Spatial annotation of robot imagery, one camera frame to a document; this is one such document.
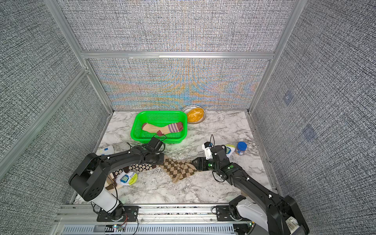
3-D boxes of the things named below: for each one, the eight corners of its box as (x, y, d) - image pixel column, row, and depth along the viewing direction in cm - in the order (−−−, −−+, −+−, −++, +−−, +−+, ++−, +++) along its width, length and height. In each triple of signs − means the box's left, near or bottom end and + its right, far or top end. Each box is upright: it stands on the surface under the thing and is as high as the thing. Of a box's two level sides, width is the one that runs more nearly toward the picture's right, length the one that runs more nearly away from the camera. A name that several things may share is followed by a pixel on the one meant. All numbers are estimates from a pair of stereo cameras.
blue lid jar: (236, 155, 97) (239, 149, 90) (234, 147, 100) (237, 141, 94) (244, 155, 97) (248, 149, 90) (242, 147, 100) (245, 141, 94)
